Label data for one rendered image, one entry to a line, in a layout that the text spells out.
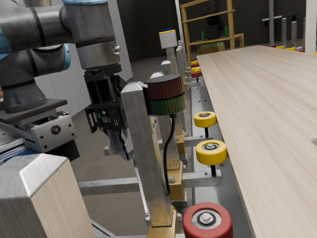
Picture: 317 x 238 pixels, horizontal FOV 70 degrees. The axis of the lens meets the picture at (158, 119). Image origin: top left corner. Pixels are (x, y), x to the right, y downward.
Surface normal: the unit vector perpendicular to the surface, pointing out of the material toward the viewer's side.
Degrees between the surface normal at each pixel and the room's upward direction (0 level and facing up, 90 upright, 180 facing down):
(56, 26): 98
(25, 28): 94
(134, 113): 90
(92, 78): 90
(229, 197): 0
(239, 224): 0
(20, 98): 72
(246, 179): 0
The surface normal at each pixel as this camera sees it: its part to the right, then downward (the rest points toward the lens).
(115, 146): 0.95, -0.16
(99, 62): 0.18, 0.30
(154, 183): -0.12, 0.35
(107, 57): 0.58, 0.17
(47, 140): 0.75, 0.08
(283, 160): -0.18, -0.93
